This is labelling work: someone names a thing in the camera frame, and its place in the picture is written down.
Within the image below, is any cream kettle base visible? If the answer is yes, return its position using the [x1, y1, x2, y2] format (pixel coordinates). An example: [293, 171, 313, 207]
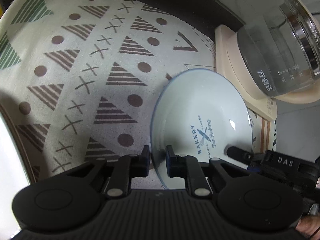
[214, 24, 320, 120]

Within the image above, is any patterned fringed table cloth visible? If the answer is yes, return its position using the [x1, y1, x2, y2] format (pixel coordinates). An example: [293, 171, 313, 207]
[0, 0, 278, 190]

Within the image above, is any person hand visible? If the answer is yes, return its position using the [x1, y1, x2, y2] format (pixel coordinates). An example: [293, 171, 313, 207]
[296, 216, 320, 240]

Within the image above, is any white bakery plate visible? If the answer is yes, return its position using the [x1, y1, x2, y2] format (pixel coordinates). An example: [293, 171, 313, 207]
[150, 68, 253, 189]

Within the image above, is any glass electric kettle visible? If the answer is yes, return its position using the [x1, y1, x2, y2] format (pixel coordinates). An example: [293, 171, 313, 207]
[237, 0, 319, 98]

